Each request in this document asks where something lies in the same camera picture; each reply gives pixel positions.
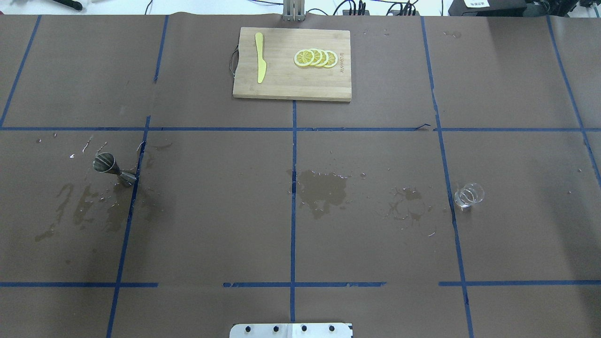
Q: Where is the yellow plastic knife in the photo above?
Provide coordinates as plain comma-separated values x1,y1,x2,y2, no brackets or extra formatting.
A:
254,32,268,84

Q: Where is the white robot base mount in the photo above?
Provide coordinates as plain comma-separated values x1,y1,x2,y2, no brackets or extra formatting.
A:
229,323,354,338

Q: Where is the bamboo cutting board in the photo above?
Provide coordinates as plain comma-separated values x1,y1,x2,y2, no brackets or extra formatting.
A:
232,27,352,102

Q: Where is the aluminium frame post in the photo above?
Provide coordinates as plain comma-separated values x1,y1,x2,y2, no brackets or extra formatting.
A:
283,0,306,22

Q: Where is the steel double jigger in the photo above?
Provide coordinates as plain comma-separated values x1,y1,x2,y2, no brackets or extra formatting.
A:
92,152,137,186

